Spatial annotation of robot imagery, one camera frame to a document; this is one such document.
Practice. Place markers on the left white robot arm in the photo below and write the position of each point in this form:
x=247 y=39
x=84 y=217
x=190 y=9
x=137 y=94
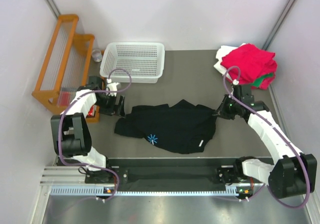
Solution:
x=70 y=132

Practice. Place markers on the red box in rack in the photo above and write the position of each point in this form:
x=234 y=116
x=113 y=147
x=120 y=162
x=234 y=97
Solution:
x=66 y=95

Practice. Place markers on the black t shirt blue logo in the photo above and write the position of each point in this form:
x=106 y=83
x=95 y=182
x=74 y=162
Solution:
x=183 y=128

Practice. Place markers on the small clear plastic cup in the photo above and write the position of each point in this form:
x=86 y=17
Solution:
x=97 y=55

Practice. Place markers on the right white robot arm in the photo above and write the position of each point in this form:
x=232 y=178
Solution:
x=292 y=172

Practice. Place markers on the red folded t shirt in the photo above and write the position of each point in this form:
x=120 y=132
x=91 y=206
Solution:
x=247 y=63

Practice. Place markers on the orange wooden rack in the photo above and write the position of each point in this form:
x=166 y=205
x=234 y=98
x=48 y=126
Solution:
x=67 y=62

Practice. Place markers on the white folded t shirt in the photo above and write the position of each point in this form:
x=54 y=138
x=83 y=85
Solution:
x=222 y=52

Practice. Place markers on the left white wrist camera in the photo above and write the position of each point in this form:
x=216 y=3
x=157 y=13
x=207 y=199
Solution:
x=112 y=87

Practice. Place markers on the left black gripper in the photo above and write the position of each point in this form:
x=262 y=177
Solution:
x=116 y=106

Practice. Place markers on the green folded t shirt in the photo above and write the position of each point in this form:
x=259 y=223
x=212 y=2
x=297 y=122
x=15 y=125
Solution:
x=263 y=82

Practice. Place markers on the white plastic perforated basket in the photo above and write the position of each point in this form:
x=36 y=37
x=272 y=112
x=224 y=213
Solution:
x=139 y=62

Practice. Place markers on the white slotted cable duct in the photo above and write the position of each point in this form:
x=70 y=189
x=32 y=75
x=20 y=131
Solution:
x=229 y=191

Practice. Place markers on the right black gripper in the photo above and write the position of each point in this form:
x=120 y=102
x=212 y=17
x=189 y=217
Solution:
x=221 y=111

